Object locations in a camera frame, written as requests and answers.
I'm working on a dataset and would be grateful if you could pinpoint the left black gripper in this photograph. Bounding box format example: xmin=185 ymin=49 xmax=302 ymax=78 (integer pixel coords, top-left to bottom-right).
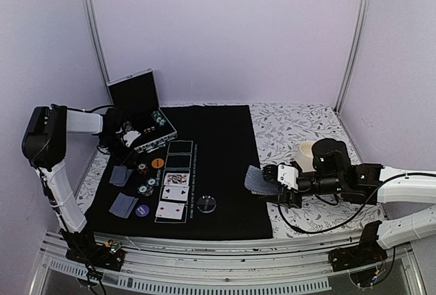
xmin=100 ymin=134 xmax=139 ymax=168

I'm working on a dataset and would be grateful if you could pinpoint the aluminium poker chip case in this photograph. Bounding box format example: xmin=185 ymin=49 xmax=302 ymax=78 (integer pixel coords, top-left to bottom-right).
xmin=108 ymin=69 xmax=178 ymax=153

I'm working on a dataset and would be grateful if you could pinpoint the green white poker chip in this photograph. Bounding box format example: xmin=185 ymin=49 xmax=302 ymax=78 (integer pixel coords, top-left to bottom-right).
xmin=138 ymin=185 xmax=153 ymax=196
xmin=146 ymin=178 xmax=158 ymax=187

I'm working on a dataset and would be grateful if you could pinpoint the face-up queen card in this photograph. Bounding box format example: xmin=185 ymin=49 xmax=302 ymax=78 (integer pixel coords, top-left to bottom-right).
xmin=163 ymin=172 xmax=190 ymax=186

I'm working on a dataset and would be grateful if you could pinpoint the blue playing card deck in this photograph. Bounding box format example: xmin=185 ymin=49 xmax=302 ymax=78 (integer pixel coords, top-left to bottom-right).
xmin=244 ymin=166 xmax=279 ymax=196

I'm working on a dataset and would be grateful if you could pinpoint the face-up clubs card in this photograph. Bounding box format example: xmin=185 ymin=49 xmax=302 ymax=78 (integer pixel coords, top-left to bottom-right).
xmin=160 ymin=186 xmax=189 ymax=203

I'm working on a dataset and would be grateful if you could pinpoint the face-up diamond card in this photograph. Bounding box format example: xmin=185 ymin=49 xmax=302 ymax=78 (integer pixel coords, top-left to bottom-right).
xmin=155 ymin=201 xmax=185 ymax=220

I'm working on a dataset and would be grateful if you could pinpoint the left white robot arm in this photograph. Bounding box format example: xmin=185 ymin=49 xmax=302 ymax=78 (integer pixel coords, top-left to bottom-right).
xmin=22 ymin=104 xmax=141 ymax=233

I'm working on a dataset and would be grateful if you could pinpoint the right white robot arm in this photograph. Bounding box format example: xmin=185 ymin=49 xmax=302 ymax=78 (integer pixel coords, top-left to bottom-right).
xmin=263 ymin=138 xmax=435 ymax=265

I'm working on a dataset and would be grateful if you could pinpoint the left chip stack in case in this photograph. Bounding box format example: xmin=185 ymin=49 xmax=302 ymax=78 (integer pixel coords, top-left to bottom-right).
xmin=123 ymin=121 xmax=133 ymax=133

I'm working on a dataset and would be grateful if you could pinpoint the cream white cup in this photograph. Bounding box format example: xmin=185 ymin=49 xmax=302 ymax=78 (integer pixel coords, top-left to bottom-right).
xmin=295 ymin=141 xmax=315 ymax=172

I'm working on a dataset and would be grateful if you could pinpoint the red dice row in case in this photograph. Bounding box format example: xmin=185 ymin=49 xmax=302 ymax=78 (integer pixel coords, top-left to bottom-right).
xmin=144 ymin=126 xmax=155 ymax=134

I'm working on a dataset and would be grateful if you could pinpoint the orange big blind button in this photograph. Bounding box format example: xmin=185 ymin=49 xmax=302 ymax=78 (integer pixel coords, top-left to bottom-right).
xmin=151 ymin=158 xmax=165 ymax=169

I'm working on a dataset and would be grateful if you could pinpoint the green chip stack in case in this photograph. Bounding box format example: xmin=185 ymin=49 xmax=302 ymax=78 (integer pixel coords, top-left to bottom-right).
xmin=151 ymin=110 xmax=166 ymax=127

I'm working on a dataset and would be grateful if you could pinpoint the purple small blind button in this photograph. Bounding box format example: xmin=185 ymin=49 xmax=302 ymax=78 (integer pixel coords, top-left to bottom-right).
xmin=135 ymin=204 xmax=150 ymax=217

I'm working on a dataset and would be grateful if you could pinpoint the black poker mat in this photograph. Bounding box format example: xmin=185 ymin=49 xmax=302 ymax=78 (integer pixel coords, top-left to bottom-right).
xmin=85 ymin=106 xmax=273 ymax=240

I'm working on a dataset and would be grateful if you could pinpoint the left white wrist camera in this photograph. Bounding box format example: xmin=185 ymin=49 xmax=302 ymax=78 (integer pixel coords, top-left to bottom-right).
xmin=121 ymin=130 xmax=141 ymax=147

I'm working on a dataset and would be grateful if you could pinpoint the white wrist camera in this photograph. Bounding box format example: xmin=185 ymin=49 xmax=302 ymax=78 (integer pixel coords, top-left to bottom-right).
xmin=262 ymin=164 xmax=299 ymax=191
xmin=121 ymin=130 xmax=141 ymax=147

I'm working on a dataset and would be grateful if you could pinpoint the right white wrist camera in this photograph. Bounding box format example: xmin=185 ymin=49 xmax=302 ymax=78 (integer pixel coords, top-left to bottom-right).
xmin=262 ymin=164 xmax=299 ymax=191

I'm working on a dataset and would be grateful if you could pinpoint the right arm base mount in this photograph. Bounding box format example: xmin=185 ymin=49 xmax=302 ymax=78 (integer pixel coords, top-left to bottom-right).
xmin=328 ymin=221 xmax=388 ymax=288

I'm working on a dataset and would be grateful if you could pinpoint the aluminium front rail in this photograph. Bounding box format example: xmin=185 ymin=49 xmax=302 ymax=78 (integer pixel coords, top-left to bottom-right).
xmin=29 ymin=232 xmax=429 ymax=294

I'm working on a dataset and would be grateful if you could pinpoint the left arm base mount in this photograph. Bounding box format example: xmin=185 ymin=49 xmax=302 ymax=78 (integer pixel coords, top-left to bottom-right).
xmin=61 ymin=229 xmax=125 ymax=272

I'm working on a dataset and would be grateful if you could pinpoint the left aluminium frame post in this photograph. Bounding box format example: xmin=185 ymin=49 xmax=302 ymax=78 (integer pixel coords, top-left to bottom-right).
xmin=82 ymin=0 xmax=109 ymax=86

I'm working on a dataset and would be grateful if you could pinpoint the aluminium frame post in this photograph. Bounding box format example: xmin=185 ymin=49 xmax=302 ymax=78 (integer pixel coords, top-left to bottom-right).
xmin=334 ymin=0 xmax=371 ymax=116
xmin=82 ymin=0 xmax=109 ymax=86

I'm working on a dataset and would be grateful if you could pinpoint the right aluminium frame post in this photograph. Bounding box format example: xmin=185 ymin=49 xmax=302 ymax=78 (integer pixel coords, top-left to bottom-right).
xmin=334 ymin=0 xmax=371 ymax=116

